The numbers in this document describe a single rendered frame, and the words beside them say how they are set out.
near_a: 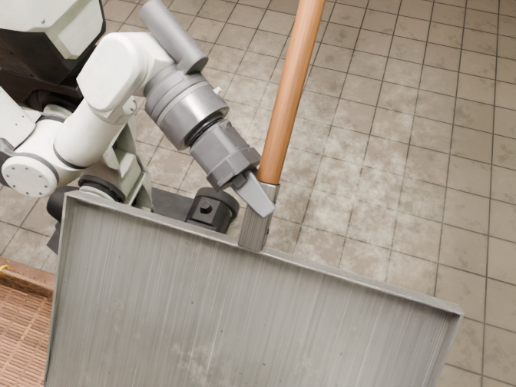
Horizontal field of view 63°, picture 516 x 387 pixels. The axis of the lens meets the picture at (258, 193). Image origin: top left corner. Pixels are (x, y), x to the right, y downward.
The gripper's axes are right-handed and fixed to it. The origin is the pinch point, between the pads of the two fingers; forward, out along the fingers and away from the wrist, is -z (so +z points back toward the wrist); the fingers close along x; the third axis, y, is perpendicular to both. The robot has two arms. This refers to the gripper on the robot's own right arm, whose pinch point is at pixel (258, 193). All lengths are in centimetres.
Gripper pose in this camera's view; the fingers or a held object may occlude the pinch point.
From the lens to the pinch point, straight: 54.4
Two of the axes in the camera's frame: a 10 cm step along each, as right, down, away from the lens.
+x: -1.9, 1.4, -9.7
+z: -6.4, -7.7, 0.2
